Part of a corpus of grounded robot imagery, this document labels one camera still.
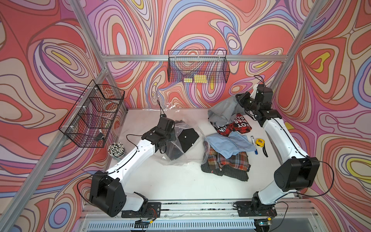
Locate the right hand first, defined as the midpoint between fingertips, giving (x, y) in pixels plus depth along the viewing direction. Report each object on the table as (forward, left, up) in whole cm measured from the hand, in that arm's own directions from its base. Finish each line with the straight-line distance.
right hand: (235, 98), depth 81 cm
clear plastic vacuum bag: (-16, +24, -34) cm, 45 cm away
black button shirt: (-6, +30, -29) cm, 42 cm away
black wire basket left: (-13, +79, -2) cm, 80 cm away
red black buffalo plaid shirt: (+3, -11, -28) cm, 30 cm away
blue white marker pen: (-11, -18, -32) cm, 39 cm away
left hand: (-13, +37, -14) cm, 41 cm away
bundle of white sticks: (-24, +65, -13) cm, 71 cm away
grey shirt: (-6, +7, -5) cm, 11 cm away
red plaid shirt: (-27, -2, -25) cm, 37 cm away
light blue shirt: (-17, +3, -24) cm, 29 cm away
